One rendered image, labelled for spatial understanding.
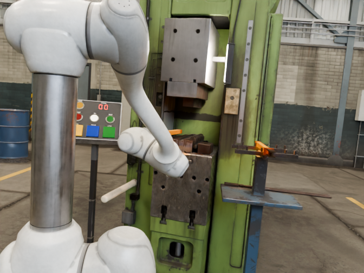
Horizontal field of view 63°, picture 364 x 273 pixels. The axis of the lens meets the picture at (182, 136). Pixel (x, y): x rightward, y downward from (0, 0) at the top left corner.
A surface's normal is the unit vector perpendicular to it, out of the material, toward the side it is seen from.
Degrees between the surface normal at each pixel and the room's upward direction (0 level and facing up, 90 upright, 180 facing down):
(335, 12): 90
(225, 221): 90
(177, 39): 90
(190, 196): 90
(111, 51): 142
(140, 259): 68
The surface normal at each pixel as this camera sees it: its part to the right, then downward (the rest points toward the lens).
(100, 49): 0.11, 0.86
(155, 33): -0.26, 0.07
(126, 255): 0.24, -0.34
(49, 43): 0.08, 0.21
